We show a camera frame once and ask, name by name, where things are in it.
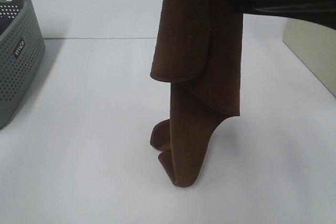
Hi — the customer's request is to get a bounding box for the brown towel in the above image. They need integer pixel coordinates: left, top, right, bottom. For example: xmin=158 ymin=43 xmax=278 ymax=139
xmin=150 ymin=0 xmax=243 ymax=188

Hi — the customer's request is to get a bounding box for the grey perforated plastic basket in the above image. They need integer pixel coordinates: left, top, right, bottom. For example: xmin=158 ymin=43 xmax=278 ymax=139
xmin=1 ymin=0 xmax=46 ymax=127

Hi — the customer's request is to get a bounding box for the beige storage box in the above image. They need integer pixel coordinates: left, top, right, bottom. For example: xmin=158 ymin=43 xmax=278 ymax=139
xmin=282 ymin=18 xmax=336 ymax=95

